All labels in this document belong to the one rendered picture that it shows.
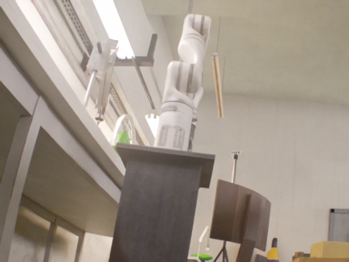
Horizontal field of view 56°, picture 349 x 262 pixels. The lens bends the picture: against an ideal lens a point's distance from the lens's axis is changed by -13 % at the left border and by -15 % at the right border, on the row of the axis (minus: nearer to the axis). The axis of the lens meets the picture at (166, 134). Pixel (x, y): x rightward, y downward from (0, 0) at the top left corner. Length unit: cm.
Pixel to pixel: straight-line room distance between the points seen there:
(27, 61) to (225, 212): 78
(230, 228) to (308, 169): 546
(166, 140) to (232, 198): 36
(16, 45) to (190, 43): 70
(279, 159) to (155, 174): 575
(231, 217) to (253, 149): 545
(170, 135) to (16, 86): 45
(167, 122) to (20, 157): 43
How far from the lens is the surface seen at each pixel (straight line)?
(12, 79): 75
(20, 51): 72
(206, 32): 148
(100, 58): 113
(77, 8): 264
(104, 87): 171
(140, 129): 412
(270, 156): 661
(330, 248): 428
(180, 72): 110
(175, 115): 102
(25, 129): 81
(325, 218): 643
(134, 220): 88
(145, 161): 92
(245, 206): 127
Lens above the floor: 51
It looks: 24 degrees up
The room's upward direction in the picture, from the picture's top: 10 degrees clockwise
